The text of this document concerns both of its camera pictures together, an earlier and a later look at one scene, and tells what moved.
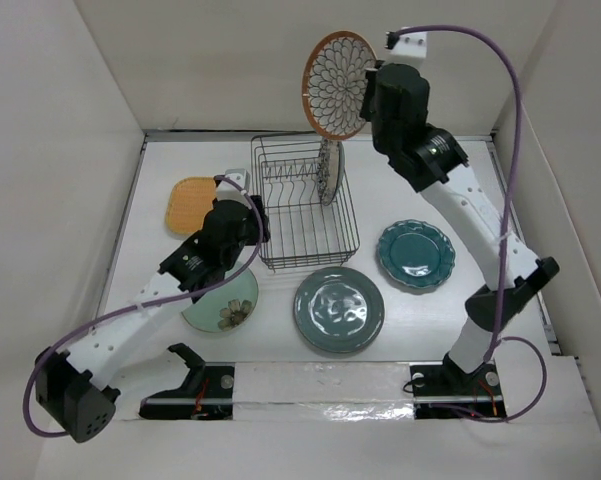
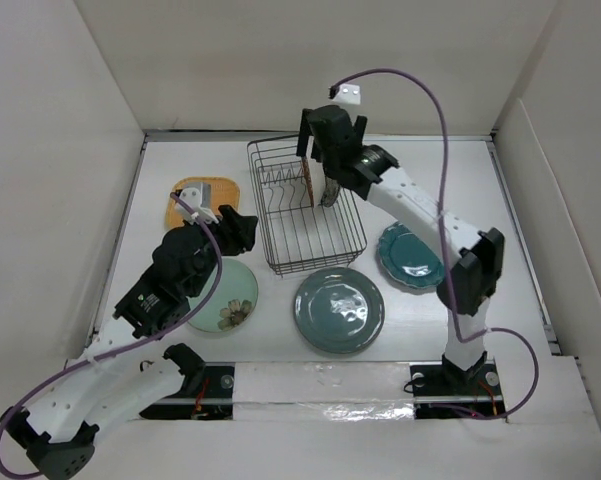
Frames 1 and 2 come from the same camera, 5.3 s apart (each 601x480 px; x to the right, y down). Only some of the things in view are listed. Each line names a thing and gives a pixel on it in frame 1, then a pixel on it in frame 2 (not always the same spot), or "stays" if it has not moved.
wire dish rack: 304,233 stays
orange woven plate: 188,201 stays
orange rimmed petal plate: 333,80 -> 309,181
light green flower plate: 226,307 stays
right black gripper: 371,75 -> 305,134
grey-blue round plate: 339,309 stays
